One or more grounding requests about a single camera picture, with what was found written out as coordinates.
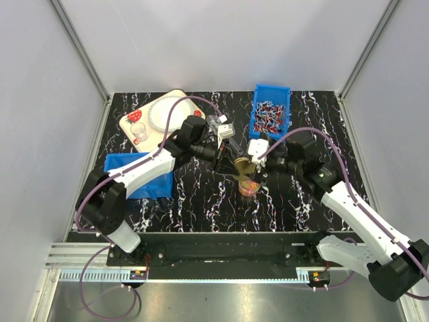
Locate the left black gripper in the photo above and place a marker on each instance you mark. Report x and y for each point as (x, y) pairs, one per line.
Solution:
(224, 163)

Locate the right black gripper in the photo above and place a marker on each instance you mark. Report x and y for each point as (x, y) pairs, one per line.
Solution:
(261, 168)

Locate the white round jar lid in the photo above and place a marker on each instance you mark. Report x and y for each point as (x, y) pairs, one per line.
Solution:
(244, 167)

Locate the clear glass jar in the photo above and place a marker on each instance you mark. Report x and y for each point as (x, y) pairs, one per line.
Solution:
(248, 188)

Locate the blue bin of star candies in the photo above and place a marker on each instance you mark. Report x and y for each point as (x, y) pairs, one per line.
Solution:
(145, 175)

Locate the clear plastic scoop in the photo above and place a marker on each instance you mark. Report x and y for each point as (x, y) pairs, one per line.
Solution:
(237, 152)

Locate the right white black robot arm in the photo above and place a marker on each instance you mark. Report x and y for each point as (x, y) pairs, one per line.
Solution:
(391, 261)

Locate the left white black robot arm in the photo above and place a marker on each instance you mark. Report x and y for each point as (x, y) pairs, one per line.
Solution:
(103, 197)

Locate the blue bin of wrapped candies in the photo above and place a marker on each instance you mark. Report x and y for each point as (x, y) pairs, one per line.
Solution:
(271, 112)

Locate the white paper plate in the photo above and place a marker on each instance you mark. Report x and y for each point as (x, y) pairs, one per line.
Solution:
(158, 113)

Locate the small clear glass cup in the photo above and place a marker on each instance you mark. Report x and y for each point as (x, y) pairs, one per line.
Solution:
(139, 131)

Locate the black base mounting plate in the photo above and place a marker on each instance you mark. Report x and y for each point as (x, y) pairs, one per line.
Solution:
(235, 251)

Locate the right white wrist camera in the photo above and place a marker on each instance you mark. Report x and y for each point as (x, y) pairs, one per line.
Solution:
(256, 148)

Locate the white slotted cable duct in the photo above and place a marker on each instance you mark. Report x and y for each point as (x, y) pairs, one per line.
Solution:
(286, 275)

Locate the aluminium frame rail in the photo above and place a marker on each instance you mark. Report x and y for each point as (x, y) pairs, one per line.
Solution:
(64, 255)

